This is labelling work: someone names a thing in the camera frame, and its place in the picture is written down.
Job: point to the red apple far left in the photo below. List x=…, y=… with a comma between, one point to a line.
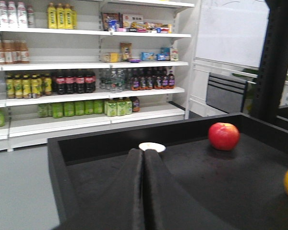
x=223, y=136

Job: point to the white store shelf unit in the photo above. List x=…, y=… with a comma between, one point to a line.
x=67, y=51

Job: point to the white round sticker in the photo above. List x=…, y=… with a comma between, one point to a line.
x=152, y=146

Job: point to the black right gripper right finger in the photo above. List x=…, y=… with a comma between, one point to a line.
x=168, y=206

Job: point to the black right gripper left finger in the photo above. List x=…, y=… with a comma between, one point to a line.
x=120, y=205

